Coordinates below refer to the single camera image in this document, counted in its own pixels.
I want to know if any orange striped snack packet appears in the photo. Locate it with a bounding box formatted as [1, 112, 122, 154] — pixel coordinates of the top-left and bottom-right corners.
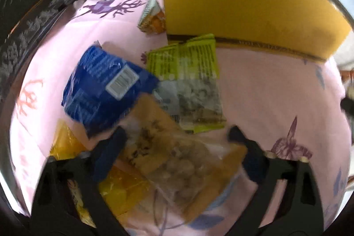
[137, 0, 167, 35]

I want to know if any blue snack packet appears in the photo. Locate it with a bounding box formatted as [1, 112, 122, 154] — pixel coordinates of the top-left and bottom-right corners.
[61, 45, 161, 138]

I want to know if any dark carved furniture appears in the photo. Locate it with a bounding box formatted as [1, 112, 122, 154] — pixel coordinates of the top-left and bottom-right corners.
[0, 0, 147, 104]

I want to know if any yellow translucent snack packet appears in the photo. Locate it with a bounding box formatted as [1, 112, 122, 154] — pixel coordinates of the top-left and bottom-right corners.
[50, 120, 155, 225]

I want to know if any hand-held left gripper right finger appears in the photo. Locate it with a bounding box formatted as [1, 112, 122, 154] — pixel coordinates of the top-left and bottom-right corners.
[227, 125, 324, 236]

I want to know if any lime green snack packet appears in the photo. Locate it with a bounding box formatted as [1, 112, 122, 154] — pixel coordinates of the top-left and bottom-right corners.
[146, 34, 227, 134]

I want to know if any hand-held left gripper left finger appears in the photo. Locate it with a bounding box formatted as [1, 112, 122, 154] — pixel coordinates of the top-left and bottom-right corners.
[30, 127, 128, 236]

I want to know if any pink printed tablecloth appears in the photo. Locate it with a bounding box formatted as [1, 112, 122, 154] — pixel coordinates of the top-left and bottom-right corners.
[10, 0, 354, 236]

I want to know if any tan nut snack packet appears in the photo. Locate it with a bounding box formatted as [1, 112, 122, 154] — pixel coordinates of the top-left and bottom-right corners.
[116, 94, 248, 224]

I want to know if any yellow cardboard box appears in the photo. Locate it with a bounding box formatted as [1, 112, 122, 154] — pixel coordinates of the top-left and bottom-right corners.
[159, 0, 352, 62]

